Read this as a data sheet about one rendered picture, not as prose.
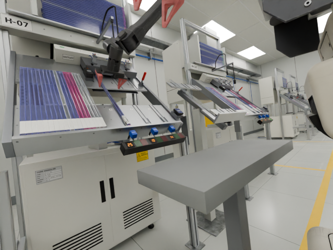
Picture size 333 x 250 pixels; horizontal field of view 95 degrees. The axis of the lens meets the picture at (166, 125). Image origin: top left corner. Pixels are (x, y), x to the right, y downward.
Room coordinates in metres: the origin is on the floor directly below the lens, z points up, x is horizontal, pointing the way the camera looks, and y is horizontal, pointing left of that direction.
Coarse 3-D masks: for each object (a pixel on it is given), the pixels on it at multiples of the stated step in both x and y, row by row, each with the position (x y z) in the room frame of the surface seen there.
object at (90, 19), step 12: (48, 0) 0.87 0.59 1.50; (60, 0) 0.91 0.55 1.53; (72, 0) 0.95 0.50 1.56; (84, 0) 1.00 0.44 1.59; (96, 0) 1.05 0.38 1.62; (48, 12) 0.87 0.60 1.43; (60, 12) 0.91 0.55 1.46; (72, 12) 0.95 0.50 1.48; (84, 12) 0.99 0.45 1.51; (96, 12) 1.04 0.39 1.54; (108, 12) 1.10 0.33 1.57; (120, 12) 1.16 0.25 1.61; (72, 24) 0.94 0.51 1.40; (84, 24) 0.99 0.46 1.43; (96, 24) 1.04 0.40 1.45; (120, 24) 1.15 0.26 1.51; (108, 36) 1.08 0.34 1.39
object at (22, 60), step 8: (16, 56) 0.80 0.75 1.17; (24, 56) 0.83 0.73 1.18; (32, 56) 0.87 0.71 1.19; (16, 64) 0.74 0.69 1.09; (24, 64) 0.77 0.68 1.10; (32, 64) 0.79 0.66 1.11; (40, 64) 0.82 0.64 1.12; (48, 64) 0.85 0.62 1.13; (56, 64) 0.89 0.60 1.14; (64, 64) 0.93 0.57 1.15; (72, 64) 0.97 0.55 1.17; (16, 72) 0.69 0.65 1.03; (72, 72) 0.88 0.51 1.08; (80, 72) 0.92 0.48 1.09; (16, 80) 0.65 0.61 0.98; (96, 80) 0.91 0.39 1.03; (104, 80) 0.95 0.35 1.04; (112, 80) 0.99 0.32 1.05; (128, 80) 1.09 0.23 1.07; (136, 80) 1.14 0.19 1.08; (96, 88) 0.85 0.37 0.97; (112, 88) 0.91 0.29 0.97; (120, 88) 0.94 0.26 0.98; (128, 88) 0.98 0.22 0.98; (136, 88) 1.03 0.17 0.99; (144, 88) 1.08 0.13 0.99
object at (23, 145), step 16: (96, 128) 0.56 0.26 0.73; (112, 128) 0.59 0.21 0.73; (128, 128) 0.64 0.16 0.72; (144, 128) 0.70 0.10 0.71; (160, 128) 0.77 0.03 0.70; (176, 128) 0.85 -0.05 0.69; (16, 144) 0.43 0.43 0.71; (32, 144) 0.45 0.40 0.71; (48, 144) 0.48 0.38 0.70; (64, 144) 0.52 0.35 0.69; (80, 144) 0.55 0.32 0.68
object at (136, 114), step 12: (108, 108) 0.73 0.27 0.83; (120, 108) 0.77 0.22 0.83; (132, 108) 0.81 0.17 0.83; (144, 108) 0.85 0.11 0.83; (156, 108) 0.90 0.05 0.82; (108, 120) 0.66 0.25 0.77; (120, 120) 0.69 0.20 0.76; (132, 120) 0.72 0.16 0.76; (144, 120) 0.75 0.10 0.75; (156, 120) 0.80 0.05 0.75; (168, 120) 0.84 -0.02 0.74
